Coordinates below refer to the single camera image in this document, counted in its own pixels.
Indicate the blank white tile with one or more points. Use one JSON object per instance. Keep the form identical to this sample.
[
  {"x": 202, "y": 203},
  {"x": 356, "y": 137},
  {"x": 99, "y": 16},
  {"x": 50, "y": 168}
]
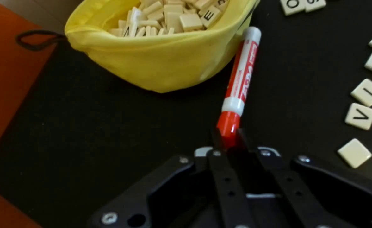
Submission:
[{"x": 354, "y": 153}]

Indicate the heap of wooden letter tiles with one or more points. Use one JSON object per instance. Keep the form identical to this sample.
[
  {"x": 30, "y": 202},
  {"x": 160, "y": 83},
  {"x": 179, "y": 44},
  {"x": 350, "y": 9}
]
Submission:
[{"x": 173, "y": 17}]

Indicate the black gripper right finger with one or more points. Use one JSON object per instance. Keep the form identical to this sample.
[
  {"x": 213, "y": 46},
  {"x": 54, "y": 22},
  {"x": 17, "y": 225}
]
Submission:
[{"x": 320, "y": 191}]

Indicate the red whiteboard marker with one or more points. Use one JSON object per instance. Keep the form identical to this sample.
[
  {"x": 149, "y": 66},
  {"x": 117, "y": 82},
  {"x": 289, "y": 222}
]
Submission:
[{"x": 240, "y": 80}]

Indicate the orange fabric sofa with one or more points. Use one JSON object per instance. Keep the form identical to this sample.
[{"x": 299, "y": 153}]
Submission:
[{"x": 3, "y": 84}]

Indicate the white letter tile S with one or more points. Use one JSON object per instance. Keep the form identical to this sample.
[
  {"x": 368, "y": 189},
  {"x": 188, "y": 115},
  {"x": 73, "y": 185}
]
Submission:
[{"x": 313, "y": 4}]

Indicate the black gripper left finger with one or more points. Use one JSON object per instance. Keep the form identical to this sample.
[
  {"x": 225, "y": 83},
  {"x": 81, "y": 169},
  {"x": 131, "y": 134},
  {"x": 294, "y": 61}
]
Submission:
[{"x": 151, "y": 198}]

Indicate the white letter tile O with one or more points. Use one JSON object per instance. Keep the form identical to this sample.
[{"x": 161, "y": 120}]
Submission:
[{"x": 292, "y": 6}]

